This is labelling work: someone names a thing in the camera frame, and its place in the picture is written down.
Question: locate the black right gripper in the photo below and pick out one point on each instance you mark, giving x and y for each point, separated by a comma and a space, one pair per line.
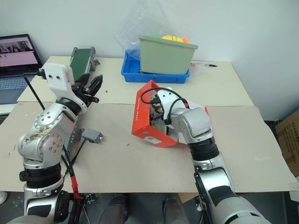
156, 117

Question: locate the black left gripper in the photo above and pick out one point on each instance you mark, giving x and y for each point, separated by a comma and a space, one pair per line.
81, 92

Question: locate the orange cardboard shoebox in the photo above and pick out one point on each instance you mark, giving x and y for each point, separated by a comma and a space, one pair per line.
142, 121

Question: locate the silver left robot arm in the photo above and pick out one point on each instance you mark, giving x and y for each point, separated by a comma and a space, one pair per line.
46, 137

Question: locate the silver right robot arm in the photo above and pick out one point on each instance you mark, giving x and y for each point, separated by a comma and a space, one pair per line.
203, 144

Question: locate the green mini conveyor belt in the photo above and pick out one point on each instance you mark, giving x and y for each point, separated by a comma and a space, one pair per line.
81, 64

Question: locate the blue plastic tray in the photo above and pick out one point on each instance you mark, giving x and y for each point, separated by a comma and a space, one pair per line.
130, 72

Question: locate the large beige cardboard sheet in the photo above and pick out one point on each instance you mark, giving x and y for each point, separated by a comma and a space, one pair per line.
140, 163

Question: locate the small grey motor box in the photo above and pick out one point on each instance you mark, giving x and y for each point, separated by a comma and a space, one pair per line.
91, 135

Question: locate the green plastic bin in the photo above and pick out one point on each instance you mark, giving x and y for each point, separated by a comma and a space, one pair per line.
163, 58

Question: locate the clear plastic bag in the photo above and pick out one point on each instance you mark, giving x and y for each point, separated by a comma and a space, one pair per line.
135, 39

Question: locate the black marker pen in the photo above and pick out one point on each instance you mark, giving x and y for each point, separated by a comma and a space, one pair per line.
211, 65

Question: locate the open laptop computer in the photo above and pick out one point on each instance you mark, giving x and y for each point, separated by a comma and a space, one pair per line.
16, 63

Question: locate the green toy fruit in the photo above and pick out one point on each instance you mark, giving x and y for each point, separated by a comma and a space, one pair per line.
155, 36

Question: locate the yellow toy fruit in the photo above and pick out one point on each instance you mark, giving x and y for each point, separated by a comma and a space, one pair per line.
171, 37

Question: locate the orange toy fruit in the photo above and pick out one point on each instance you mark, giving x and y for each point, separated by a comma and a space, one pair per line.
185, 40

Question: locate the dark rounded shape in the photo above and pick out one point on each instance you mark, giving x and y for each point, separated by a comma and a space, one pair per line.
115, 208
174, 210

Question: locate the brown cardboard carton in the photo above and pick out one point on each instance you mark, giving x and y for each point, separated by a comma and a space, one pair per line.
288, 144

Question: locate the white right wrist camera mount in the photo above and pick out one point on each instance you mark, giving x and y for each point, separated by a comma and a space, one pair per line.
167, 100

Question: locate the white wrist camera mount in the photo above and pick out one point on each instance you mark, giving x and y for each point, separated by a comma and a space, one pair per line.
167, 100
58, 77

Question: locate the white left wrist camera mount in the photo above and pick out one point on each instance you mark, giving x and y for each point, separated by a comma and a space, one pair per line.
58, 77

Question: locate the grey perforated metal bracket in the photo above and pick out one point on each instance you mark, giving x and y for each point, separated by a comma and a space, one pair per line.
73, 137

